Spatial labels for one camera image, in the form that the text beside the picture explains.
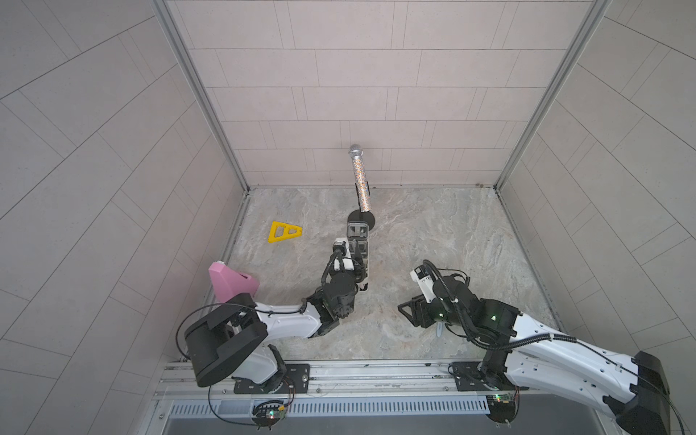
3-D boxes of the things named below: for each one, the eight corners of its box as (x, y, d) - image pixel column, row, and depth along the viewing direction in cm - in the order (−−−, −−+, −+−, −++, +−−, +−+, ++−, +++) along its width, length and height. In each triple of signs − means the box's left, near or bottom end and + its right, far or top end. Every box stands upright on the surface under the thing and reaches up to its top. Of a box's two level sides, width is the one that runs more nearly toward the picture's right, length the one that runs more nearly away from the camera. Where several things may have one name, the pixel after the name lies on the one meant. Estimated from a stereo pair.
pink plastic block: (229, 305, 85) (203, 280, 71) (235, 285, 90) (212, 258, 75) (253, 305, 85) (232, 281, 71) (258, 286, 90) (239, 258, 75)
